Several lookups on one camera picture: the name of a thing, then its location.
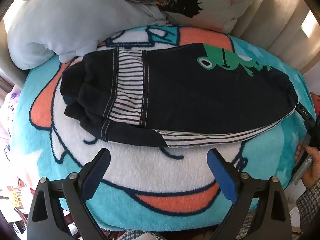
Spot teal printed fleece blanket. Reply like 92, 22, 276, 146
11, 25, 317, 232

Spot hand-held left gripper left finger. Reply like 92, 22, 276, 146
26, 148, 112, 240

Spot light blue plush pillow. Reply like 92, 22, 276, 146
7, 0, 167, 70

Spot person's right hand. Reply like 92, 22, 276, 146
295, 140, 320, 188

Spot navy frog print pants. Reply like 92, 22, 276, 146
60, 42, 299, 148

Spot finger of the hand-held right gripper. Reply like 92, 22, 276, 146
296, 102, 316, 140

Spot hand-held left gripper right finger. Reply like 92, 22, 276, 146
206, 148, 293, 240

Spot person's right forearm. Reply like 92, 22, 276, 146
296, 182, 320, 233

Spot pink printed cloth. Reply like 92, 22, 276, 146
0, 84, 24, 167

